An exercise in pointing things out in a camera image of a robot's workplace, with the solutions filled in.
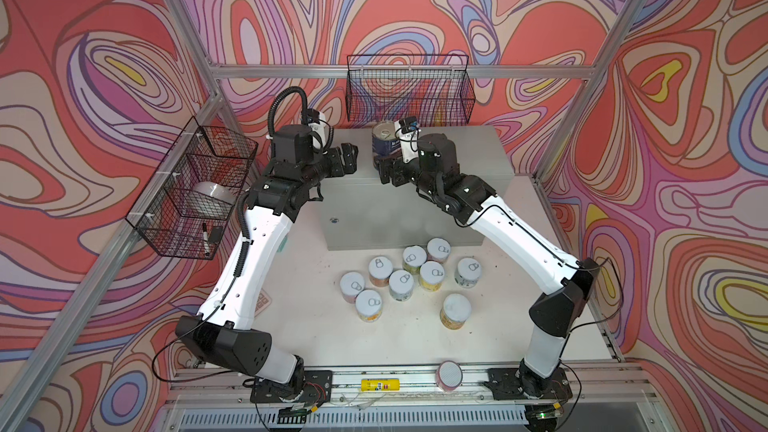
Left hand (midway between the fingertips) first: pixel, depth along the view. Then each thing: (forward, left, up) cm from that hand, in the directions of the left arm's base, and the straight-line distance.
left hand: (345, 147), depth 70 cm
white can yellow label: (-16, -23, -36) cm, 46 cm away
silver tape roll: (-9, +33, -9) cm, 35 cm away
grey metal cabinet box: (+8, -2, -36) cm, 37 cm away
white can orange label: (-14, -7, -36) cm, 39 cm away
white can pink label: (-18, +1, -35) cm, 40 cm away
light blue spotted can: (-15, -34, -36) cm, 52 cm away
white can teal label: (-18, -14, -36) cm, 43 cm away
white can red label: (-7, -26, -36) cm, 45 cm away
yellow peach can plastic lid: (-28, -28, -33) cm, 51 cm away
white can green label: (-10, -18, -35) cm, 41 cm away
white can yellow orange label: (-25, -5, -36) cm, 44 cm away
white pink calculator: (-22, +27, -39) cm, 53 cm away
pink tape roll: (-42, -25, -36) cm, 60 cm away
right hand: (0, -11, -4) cm, 12 cm away
